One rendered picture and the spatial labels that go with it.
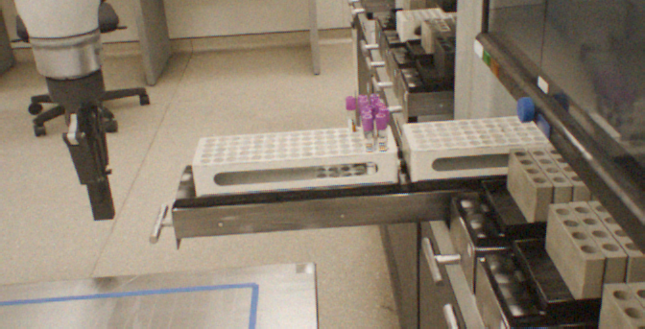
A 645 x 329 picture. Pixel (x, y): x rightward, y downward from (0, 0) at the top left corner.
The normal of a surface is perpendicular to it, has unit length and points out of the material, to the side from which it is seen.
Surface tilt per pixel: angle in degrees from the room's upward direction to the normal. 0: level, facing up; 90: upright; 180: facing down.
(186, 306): 0
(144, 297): 0
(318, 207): 90
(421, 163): 90
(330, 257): 0
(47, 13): 96
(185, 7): 90
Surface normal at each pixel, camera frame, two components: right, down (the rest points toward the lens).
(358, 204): 0.03, 0.42
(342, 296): -0.06, -0.91
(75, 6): 0.70, 0.34
